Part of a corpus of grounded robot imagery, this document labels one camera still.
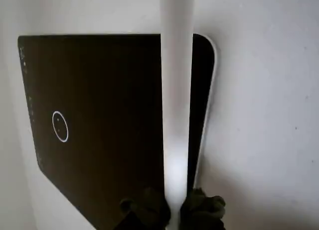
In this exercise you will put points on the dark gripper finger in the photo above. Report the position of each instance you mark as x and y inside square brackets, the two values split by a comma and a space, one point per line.
[202, 210]
[147, 212]

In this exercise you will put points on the black screen tablet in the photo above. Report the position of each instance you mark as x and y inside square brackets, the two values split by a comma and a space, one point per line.
[99, 90]

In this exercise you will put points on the white stylus pen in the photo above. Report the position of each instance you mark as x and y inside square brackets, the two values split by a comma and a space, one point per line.
[177, 65]

